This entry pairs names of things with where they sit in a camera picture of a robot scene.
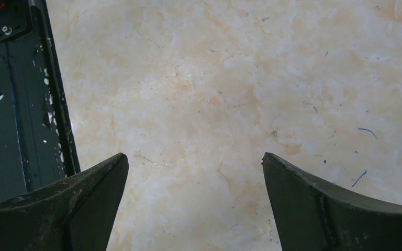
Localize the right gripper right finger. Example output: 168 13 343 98
262 153 402 250

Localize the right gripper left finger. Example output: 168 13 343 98
0 153 129 250

